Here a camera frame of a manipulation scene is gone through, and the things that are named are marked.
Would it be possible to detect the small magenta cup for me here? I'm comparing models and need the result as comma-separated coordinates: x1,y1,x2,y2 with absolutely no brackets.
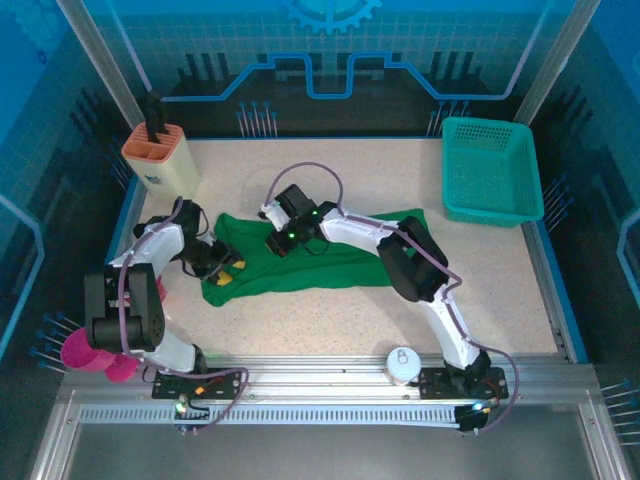
104,352,139,384

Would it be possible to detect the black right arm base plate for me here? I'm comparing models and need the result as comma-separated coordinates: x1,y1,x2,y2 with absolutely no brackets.
418,367,509,401

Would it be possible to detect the cream knife block orange top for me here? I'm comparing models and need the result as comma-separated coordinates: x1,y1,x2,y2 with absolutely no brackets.
121,124,202,206

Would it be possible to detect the large magenta cup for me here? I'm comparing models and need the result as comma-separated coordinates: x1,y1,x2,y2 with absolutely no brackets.
59,327,114,372

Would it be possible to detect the slotted white cable duct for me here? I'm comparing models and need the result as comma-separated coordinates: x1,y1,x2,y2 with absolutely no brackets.
78,405,464,427

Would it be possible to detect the white pull-tab can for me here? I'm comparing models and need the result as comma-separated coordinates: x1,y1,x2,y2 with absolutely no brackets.
385,345,422,387

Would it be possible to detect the aluminium frame post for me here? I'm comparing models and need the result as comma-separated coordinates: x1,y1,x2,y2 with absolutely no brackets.
509,0,604,132
53,0,154,132

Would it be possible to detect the black connector board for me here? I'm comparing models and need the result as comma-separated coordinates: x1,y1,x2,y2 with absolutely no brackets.
453,398,496,436
172,393,211,437

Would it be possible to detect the green t-shirt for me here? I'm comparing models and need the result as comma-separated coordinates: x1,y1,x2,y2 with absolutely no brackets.
200,207,430,309

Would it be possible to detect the black knife handle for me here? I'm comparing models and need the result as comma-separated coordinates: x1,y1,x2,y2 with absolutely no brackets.
145,90,169,146

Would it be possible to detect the aluminium rail frame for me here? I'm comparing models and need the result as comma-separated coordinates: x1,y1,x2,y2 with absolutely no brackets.
29,353,624,480

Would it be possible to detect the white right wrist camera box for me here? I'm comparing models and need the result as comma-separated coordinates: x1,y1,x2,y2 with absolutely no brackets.
259,201,290,233

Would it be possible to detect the teal plastic basket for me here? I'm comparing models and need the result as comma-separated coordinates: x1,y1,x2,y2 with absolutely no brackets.
441,116,545,229

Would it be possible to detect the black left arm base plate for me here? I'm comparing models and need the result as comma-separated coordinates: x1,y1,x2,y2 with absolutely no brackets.
151,367,244,401

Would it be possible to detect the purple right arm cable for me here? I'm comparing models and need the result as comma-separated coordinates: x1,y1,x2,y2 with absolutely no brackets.
267,160,521,434

